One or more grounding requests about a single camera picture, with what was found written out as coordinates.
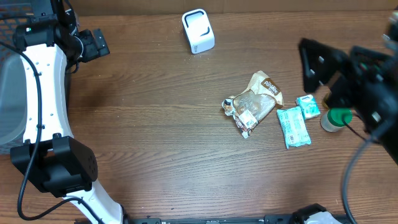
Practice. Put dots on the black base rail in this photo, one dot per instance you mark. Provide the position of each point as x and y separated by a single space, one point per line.
314 213

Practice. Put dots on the light blue wipes pack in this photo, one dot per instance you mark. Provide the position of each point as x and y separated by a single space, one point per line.
293 127

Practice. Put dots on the brown snack packet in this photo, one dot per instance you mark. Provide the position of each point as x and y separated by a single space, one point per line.
251 106

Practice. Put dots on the teal tissue pack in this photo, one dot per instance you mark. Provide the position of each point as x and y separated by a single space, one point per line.
308 106

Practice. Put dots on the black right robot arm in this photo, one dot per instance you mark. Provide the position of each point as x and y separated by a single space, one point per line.
373 118

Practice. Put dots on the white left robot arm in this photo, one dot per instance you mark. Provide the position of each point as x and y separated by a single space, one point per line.
51 46

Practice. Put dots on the white barcode scanner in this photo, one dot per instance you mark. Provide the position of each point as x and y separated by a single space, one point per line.
198 31

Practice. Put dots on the dark grey plastic basket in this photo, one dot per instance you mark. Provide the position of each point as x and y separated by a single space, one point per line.
13 87

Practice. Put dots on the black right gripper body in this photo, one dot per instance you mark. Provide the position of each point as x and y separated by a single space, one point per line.
356 90

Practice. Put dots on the yellow bottle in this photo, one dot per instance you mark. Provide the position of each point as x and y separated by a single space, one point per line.
325 101

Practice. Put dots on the green lid jar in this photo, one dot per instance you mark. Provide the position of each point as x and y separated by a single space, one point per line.
335 119

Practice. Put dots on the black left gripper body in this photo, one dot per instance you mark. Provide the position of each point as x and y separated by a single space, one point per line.
90 48

